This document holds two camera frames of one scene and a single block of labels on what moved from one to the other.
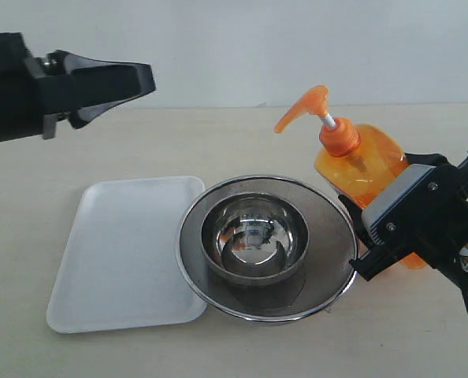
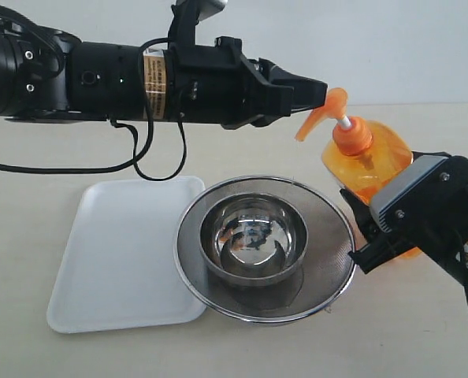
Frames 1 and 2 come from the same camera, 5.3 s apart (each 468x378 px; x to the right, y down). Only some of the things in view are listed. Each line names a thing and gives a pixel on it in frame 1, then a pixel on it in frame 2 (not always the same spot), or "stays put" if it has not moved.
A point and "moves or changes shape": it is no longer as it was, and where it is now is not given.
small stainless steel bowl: [255, 239] stays put
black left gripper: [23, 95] -> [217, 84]
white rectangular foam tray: [120, 268] stays put
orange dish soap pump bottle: [358, 162] moves or changes shape
